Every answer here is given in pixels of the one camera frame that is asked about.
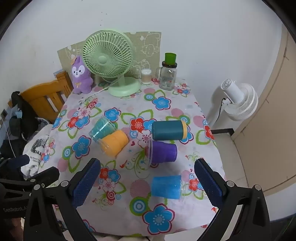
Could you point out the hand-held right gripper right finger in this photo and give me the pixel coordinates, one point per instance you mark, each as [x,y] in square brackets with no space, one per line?
[209,185]

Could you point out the teal glitter cup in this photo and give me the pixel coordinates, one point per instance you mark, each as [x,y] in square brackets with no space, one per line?
[101,128]

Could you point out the green desk fan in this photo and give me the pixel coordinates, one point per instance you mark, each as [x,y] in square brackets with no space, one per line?
[108,52]

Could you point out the purple glitter cup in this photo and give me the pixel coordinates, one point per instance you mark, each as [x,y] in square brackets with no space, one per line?
[163,151]

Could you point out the white floor fan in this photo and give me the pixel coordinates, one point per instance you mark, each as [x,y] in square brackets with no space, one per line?
[240,102]

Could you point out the blue glitter cup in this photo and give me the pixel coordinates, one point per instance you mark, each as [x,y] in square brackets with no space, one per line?
[166,186]

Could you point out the beige cartoon placemat board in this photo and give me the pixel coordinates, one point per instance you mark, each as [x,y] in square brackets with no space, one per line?
[148,46]

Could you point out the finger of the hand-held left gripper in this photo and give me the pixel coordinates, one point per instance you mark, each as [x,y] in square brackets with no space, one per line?
[44,175]
[16,162]

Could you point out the white printed shirt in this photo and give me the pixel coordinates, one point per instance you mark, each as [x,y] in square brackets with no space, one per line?
[37,148]

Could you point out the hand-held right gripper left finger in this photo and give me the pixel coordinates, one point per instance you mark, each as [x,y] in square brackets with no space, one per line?
[85,184]

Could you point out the dark teal cup yellow rim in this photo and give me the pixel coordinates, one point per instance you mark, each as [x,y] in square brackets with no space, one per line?
[167,130]

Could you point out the clear cotton swab jar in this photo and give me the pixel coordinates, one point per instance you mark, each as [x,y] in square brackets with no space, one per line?
[146,77]

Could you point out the orange cup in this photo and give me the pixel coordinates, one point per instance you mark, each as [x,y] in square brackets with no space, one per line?
[114,142]

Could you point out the black bag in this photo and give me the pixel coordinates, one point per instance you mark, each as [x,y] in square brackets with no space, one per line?
[25,122]

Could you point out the purple plush toy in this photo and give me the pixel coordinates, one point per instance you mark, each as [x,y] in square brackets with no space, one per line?
[81,77]

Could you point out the beige wooden door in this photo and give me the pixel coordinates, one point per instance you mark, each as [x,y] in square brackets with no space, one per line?
[270,115]

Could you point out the floral tablecloth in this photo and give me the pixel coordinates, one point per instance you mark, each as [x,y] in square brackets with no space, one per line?
[129,109]

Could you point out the wooden chair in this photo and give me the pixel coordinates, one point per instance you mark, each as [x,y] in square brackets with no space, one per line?
[39,95]

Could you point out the glass mug jar green lid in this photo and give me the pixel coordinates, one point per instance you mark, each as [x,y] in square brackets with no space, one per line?
[167,76]

